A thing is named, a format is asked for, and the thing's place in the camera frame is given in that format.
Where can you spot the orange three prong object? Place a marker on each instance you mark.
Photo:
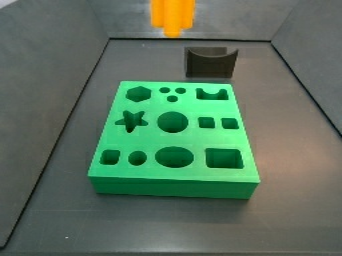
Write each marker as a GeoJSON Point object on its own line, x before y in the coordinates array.
{"type": "Point", "coordinates": [172, 15]}

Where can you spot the green shape sorter block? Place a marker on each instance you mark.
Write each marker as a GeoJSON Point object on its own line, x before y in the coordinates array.
{"type": "Point", "coordinates": [173, 141]}

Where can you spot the dark grey curved block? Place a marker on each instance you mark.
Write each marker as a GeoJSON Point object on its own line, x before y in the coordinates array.
{"type": "Point", "coordinates": [209, 62]}

